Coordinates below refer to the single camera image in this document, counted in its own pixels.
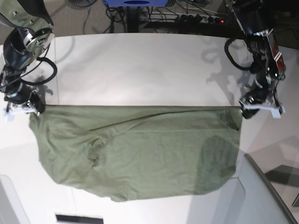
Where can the blue plastic bin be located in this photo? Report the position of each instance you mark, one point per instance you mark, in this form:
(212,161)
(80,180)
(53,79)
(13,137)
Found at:
(135,3)

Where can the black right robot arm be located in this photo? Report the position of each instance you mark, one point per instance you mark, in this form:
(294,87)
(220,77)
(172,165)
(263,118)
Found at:
(30,38)

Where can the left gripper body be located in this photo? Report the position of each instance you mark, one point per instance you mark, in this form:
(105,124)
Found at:
(263,91)

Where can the green t-shirt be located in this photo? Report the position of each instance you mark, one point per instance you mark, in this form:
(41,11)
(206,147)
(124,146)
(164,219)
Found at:
(130,153)

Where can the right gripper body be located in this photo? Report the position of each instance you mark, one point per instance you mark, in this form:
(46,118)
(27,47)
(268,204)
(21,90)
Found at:
(21,95)

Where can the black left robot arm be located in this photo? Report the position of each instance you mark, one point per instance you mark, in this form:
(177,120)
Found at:
(268,65)

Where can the grey table leg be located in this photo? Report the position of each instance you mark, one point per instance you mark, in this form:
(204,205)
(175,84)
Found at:
(133,17)

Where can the black power strip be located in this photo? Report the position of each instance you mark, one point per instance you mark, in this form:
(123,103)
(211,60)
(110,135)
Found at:
(171,17)

